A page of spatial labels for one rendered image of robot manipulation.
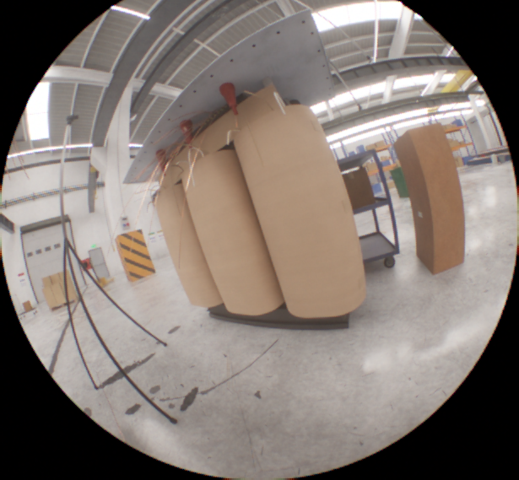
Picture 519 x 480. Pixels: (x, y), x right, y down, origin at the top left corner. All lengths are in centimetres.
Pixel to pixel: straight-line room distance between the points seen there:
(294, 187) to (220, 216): 38
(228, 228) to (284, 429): 90
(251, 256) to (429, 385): 98
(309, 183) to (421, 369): 86
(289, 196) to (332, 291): 40
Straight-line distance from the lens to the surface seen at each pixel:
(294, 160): 59
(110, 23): 1000
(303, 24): 81
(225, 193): 78
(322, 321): 98
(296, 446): 72
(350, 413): 73
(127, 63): 465
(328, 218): 58
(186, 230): 110
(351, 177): 141
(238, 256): 79
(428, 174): 113
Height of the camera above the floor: 71
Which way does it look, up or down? 2 degrees down
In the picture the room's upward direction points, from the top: 18 degrees counter-clockwise
